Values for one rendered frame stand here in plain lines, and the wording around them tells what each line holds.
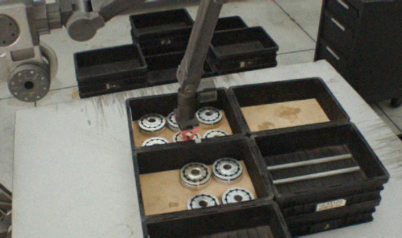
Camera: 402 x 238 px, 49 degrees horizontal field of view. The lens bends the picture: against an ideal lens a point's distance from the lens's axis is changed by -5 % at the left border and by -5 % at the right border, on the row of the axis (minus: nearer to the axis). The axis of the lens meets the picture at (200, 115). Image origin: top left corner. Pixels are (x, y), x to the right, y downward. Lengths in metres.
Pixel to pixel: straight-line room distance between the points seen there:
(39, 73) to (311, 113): 1.05
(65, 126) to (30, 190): 0.39
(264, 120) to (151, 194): 0.57
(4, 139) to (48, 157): 1.35
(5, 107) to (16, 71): 2.02
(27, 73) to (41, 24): 0.37
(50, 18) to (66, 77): 2.54
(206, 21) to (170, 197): 0.58
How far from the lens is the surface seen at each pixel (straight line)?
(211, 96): 1.53
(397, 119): 3.45
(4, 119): 3.45
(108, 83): 2.61
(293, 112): 1.89
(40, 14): 1.20
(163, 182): 1.57
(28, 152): 1.99
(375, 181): 1.53
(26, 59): 1.56
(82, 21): 1.20
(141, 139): 1.74
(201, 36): 1.34
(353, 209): 1.59
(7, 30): 1.22
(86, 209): 1.70
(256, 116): 1.85
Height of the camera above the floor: 1.96
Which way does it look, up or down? 38 degrees down
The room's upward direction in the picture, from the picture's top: straight up
